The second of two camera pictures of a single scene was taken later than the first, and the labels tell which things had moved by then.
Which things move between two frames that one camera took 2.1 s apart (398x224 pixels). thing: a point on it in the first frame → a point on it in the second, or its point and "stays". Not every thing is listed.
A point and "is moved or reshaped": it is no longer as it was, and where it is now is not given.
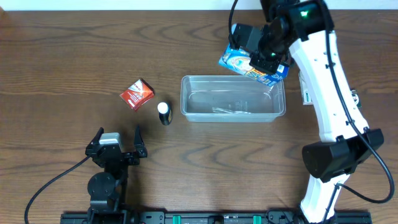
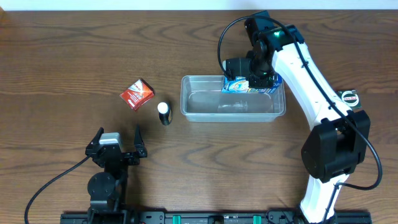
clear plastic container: (231, 99) stays
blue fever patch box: (237, 60) is moved or reshaped
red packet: (138, 94) stays
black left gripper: (125, 156) stays
